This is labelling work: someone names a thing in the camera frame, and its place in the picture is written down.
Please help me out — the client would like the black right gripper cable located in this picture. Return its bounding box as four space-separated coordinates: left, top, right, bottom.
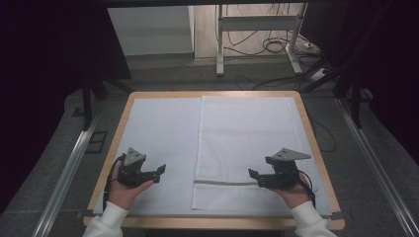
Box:
296 169 317 209

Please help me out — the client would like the pale grey table mat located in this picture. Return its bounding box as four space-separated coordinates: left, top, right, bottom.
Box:
93 96 333 218

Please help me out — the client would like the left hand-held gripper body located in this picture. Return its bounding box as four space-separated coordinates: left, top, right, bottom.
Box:
116 147 155 190

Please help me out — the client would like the black curtain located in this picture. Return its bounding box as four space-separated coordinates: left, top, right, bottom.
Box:
0 0 133 215
300 0 419 166

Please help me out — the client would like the black metal stand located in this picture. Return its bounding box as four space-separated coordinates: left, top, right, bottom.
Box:
300 57 364 130
80 74 133 131

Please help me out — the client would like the white mesh laundry bag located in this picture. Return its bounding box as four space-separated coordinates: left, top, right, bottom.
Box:
191 95 319 212

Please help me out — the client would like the person's right hand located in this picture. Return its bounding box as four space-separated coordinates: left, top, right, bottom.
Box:
272 173 312 210

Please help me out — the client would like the white power strip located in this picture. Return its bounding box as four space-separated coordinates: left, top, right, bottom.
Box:
309 67 329 82

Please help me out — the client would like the black floor plate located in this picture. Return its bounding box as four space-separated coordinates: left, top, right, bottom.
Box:
84 130 109 154

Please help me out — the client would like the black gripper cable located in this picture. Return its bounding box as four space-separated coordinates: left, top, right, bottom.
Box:
296 169 317 209
102 153 126 212

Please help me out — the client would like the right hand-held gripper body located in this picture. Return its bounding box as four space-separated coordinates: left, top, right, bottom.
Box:
264 147 312 191

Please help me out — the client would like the white metal desk frame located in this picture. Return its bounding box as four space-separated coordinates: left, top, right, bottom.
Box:
215 3 309 77

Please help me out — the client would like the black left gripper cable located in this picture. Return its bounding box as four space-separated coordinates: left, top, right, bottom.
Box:
102 153 126 212

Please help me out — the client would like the person's left hand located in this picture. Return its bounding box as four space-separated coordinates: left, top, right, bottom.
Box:
108 179 156 211

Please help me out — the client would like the aluminium floor rail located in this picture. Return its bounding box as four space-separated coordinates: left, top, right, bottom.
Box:
31 108 104 237
335 97 419 237

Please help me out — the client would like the bundle of black cables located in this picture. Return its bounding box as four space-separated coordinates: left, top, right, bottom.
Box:
222 3 299 57

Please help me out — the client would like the thin black floor cable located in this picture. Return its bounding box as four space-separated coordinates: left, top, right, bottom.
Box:
309 115 338 154

